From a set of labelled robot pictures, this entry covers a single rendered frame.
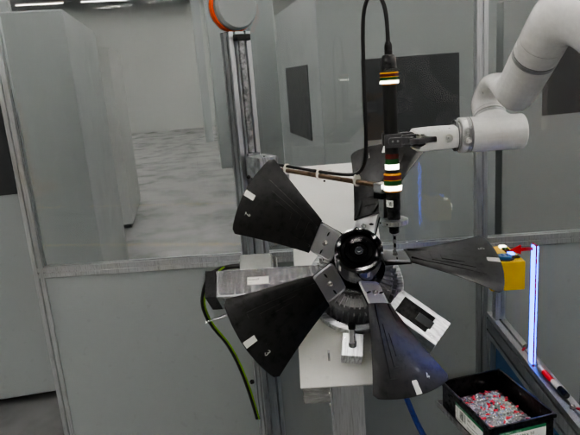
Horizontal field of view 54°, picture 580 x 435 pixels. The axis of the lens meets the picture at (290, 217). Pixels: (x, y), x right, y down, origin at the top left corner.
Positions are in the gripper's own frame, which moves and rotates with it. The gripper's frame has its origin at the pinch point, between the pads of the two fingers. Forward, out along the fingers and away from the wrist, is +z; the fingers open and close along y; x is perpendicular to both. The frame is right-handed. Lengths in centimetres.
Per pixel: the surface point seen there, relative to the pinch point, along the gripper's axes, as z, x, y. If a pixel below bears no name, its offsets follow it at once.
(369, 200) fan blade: 4.6, -16.7, 9.4
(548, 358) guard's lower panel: -71, -99, 70
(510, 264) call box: -37, -41, 21
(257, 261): 36, -33, 14
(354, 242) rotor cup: 10.3, -24.1, -3.7
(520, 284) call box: -40, -47, 21
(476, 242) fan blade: -22.5, -28.9, 6.3
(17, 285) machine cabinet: 176, -80, 143
